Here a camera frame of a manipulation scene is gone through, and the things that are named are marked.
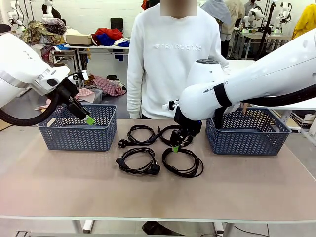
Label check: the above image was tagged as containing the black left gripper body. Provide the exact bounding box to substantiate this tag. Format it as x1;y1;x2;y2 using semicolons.
58;75;80;104

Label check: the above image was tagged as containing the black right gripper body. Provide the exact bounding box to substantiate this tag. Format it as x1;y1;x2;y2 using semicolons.
174;108;202;137

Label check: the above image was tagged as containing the thin black cable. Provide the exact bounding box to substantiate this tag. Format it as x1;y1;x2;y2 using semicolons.
161;147;204;178
157;124;195;148

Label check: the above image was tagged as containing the black power cable with plug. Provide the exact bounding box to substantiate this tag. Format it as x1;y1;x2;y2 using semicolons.
118;124;158;150
115;147;161;176

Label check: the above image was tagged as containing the person right forearm white sleeve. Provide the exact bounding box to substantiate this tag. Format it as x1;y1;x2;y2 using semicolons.
126;71;144;119

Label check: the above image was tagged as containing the pink checked cloth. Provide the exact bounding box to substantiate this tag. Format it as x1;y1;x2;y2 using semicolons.
74;88;96;102

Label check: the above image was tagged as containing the blue-grey plastic basket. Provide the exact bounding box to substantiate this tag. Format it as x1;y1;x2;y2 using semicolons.
37;103;118;152
205;107;292;157

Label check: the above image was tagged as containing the plaid cloth heap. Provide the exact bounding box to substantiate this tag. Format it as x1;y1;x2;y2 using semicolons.
87;74;126;97

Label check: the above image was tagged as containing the white background table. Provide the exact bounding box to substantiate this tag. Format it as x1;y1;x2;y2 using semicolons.
64;43;130;75

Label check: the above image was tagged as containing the beige cardboard box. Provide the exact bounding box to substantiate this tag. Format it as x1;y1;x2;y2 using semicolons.
64;28;93;46

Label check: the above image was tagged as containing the white sweatshirt torso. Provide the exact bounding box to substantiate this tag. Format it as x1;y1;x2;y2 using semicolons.
126;2;232;120

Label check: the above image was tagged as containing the blue garment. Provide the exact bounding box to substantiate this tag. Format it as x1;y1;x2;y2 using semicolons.
96;33;130;62

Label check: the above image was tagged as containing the patterned clothes pile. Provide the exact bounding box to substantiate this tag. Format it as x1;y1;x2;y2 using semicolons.
21;19;67;46

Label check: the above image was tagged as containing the red garment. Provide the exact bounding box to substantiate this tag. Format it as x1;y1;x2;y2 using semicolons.
91;28;124;46

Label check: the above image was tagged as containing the black chair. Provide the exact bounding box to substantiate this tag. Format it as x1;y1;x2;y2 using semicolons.
110;17;123;32

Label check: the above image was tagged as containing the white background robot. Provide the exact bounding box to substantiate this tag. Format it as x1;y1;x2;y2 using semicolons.
41;0;56;20
243;7;266;33
7;0;27;28
275;2;293;34

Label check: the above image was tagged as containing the black object under table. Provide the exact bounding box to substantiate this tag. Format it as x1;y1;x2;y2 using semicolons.
142;221;188;237

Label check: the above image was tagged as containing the background person grey hood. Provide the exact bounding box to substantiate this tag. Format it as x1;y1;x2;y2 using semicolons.
201;0;233;25

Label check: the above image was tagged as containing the grey background workbench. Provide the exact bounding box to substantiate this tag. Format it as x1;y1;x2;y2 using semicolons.
238;32;293;60

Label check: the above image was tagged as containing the blurred person head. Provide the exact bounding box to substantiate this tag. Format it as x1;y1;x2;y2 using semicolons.
159;0;198;17

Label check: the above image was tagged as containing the background person beige coat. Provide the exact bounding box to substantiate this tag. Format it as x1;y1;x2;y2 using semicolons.
222;0;246;59

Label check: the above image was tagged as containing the black tripod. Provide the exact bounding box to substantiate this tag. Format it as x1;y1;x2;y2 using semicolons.
256;2;276;60

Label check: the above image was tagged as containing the yellow garment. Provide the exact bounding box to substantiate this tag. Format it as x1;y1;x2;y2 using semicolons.
292;3;316;40

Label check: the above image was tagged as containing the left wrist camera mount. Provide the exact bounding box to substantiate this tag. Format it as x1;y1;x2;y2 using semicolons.
73;70;89;82

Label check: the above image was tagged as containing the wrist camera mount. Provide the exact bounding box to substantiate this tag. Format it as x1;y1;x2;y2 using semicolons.
73;70;89;82
162;100;181;111

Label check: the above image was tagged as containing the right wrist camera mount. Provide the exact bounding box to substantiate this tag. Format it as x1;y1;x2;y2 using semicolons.
162;100;181;111

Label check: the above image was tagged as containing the black strap on right arm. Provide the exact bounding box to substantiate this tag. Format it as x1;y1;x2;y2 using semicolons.
213;80;234;108

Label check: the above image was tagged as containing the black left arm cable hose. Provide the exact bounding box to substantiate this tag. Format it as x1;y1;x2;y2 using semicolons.
0;87;61;127

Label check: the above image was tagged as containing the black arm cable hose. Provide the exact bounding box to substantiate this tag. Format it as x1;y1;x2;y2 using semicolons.
213;83;316;130
0;87;61;127

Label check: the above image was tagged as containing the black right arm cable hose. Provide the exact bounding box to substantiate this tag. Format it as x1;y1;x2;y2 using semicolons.
213;83;316;130

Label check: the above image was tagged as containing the white table frame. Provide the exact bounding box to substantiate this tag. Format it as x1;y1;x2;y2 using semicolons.
0;216;316;237

